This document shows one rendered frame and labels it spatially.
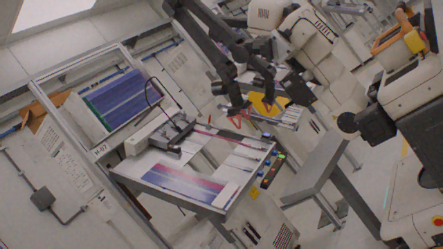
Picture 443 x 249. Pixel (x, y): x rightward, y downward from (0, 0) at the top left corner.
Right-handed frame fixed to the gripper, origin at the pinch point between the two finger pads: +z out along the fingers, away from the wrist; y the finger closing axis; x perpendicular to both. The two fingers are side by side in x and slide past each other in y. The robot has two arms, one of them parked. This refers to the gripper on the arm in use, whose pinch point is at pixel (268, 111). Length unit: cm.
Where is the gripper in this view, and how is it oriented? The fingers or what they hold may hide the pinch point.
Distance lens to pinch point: 217.0
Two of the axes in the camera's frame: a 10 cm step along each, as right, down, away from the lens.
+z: 0.0, 8.6, 5.0
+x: 8.9, 2.3, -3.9
